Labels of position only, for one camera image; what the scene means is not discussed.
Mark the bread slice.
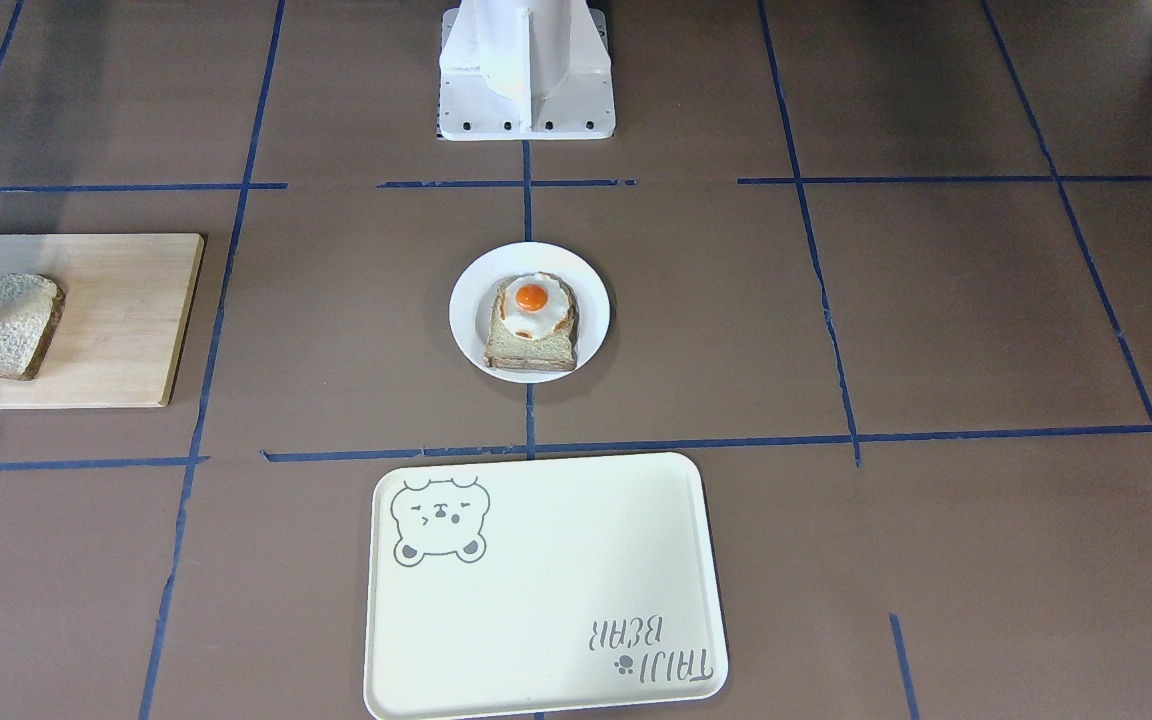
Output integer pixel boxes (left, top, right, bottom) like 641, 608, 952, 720
0, 273, 67, 381
483, 275, 579, 372

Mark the white round plate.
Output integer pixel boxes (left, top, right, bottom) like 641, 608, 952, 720
448, 241, 612, 384

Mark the wooden cutting board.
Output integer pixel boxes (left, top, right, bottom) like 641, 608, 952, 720
0, 233, 204, 409

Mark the fried egg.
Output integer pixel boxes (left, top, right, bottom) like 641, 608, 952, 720
495, 272, 577, 341

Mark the cream bear serving tray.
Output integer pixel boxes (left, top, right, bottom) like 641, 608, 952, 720
362, 452, 730, 719

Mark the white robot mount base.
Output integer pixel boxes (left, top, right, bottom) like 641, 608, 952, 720
435, 1, 617, 142

